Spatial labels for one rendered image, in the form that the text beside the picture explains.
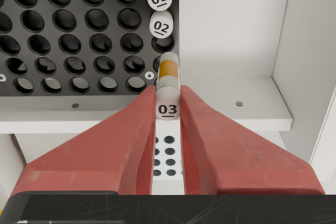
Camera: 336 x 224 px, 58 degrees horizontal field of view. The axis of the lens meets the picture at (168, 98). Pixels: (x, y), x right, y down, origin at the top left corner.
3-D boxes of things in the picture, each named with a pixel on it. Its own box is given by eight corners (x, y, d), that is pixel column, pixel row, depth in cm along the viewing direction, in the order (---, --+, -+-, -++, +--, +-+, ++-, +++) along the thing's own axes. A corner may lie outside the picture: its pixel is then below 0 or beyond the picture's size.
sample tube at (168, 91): (180, 69, 17) (182, 122, 13) (158, 70, 17) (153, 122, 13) (180, 49, 16) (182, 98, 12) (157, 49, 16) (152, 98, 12)
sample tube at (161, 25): (168, 13, 20) (167, 42, 16) (151, 6, 20) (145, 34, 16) (176, -5, 19) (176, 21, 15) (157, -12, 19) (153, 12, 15)
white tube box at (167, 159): (226, 109, 38) (231, 130, 35) (222, 157, 42) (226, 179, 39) (127, 112, 38) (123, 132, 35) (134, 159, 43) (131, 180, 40)
